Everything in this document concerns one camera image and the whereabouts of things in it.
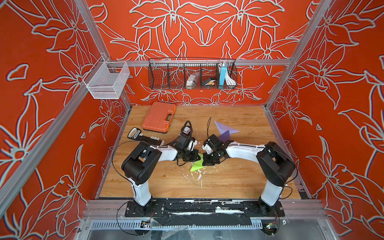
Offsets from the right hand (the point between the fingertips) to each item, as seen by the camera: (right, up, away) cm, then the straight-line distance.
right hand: (199, 165), depth 86 cm
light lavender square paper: (+19, +20, +21) cm, 35 cm away
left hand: (+1, +3, +5) cm, 6 cm away
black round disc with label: (-8, +20, +15) cm, 26 cm away
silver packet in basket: (-4, +51, +5) cm, 52 cm away
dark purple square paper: (+19, +15, +16) cm, 29 cm away
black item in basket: (+6, +50, +1) cm, 50 cm away
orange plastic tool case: (-29, +29, +22) cm, 47 cm away
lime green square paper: (-1, 0, +1) cm, 1 cm away
